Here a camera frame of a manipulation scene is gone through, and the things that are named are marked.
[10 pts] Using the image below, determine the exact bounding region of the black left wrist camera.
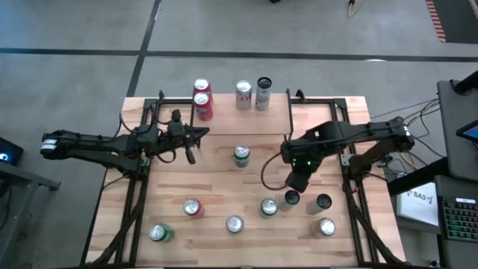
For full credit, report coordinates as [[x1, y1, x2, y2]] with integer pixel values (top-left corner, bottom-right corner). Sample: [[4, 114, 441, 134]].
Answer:
[[184, 143, 196, 166]]

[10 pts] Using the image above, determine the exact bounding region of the green Sprite can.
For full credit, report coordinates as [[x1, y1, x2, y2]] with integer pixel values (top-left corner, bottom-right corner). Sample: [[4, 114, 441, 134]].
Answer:
[[233, 144, 251, 169], [148, 223, 176, 244], [259, 197, 279, 220]]

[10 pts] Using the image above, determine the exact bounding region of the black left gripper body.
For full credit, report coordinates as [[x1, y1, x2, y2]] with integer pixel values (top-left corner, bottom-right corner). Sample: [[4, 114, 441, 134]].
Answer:
[[151, 120, 189, 155]]

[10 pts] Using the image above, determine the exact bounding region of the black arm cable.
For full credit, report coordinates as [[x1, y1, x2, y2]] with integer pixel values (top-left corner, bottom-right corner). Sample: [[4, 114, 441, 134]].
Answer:
[[260, 151, 291, 191], [117, 108, 182, 164]]

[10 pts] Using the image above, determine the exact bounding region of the white SA3 paper sign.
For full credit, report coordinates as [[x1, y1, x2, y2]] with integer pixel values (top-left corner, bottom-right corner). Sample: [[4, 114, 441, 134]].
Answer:
[[394, 181, 441, 228]]

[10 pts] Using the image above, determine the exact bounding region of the black desk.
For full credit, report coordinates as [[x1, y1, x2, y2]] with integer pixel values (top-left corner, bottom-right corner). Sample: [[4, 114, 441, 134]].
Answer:
[[386, 155, 478, 269]]

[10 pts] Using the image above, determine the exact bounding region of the silver Diet Coke can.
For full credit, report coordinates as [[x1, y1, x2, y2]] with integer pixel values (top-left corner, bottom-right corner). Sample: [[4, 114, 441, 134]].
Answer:
[[225, 214, 245, 235], [235, 79, 253, 111], [311, 217, 337, 239]]

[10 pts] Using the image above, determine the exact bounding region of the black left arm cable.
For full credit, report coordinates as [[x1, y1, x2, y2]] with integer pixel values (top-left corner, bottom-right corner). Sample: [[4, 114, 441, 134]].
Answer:
[[117, 108, 182, 164]]

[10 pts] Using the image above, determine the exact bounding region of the black tablet blue screen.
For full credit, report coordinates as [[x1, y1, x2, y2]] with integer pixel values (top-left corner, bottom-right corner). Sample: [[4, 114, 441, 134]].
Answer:
[[455, 118, 478, 143]]

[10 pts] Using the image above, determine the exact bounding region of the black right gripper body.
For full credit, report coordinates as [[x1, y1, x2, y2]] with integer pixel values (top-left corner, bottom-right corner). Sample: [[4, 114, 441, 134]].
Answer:
[[280, 136, 326, 173]]

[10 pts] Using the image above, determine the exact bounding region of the grey metal side table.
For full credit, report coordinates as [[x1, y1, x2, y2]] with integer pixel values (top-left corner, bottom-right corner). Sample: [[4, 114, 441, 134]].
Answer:
[[0, 160, 63, 269]]

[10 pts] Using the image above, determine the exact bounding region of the grey desk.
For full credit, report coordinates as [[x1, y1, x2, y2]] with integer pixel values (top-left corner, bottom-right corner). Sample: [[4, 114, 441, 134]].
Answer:
[[435, 79, 478, 183]]

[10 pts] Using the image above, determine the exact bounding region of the yellow cable plug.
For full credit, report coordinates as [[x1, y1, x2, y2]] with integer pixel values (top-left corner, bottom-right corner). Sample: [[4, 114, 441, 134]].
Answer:
[[347, 0, 365, 19]]

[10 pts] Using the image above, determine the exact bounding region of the red Fanta strawberry can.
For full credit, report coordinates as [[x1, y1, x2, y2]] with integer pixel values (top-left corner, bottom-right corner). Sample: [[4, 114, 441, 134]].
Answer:
[[193, 77, 214, 99], [193, 91, 214, 122], [182, 197, 205, 220]]

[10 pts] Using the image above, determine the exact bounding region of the black mat orange edge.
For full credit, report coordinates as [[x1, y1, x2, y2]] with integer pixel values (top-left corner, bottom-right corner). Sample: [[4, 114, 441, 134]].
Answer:
[[425, 0, 478, 45]]

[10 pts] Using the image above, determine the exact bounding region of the slim Celsius Arctic Vibe can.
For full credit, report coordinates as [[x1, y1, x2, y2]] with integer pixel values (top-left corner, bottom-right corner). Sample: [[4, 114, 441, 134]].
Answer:
[[279, 189, 301, 213], [255, 76, 273, 112], [305, 193, 333, 216]]

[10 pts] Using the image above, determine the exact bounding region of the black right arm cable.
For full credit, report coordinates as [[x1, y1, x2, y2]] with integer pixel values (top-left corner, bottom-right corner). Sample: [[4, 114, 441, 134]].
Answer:
[[260, 151, 291, 191]]

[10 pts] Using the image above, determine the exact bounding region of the black device blue light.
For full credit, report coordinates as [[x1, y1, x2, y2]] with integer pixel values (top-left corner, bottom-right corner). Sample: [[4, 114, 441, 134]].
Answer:
[[0, 136, 25, 167]]

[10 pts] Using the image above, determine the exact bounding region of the backlit black keyboard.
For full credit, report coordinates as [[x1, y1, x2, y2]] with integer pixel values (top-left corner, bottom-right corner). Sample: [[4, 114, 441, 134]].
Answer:
[[439, 195, 478, 243]]

